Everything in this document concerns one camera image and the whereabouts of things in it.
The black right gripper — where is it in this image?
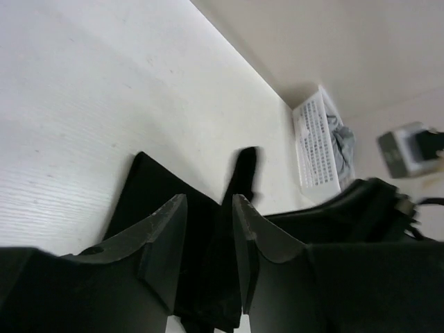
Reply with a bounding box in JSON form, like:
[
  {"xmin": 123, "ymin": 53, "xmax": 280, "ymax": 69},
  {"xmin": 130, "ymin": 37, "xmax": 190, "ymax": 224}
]
[{"xmin": 266, "ymin": 178, "xmax": 423, "ymax": 244}]

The black tank top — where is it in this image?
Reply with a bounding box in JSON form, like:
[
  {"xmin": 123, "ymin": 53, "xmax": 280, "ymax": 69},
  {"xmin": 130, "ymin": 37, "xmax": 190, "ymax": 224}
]
[{"xmin": 105, "ymin": 146, "xmax": 261, "ymax": 332}]

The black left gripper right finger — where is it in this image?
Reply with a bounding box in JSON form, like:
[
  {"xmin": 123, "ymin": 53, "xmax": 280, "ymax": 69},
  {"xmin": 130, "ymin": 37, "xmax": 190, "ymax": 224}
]
[{"xmin": 232, "ymin": 195, "xmax": 443, "ymax": 332}]

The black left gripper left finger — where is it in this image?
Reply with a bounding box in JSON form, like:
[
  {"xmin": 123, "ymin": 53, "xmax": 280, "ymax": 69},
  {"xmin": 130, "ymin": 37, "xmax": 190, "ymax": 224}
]
[{"xmin": 1, "ymin": 194, "xmax": 187, "ymax": 332}]

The white plastic laundry basket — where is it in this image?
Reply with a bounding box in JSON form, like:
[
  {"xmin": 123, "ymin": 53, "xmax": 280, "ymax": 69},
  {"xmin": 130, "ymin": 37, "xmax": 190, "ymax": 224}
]
[{"xmin": 292, "ymin": 85, "xmax": 343, "ymax": 205}]

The grey tank top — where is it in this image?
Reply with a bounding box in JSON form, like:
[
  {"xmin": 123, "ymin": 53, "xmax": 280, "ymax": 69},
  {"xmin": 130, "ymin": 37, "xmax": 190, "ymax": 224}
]
[{"xmin": 327, "ymin": 114, "xmax": 356, "ymax": 189}]

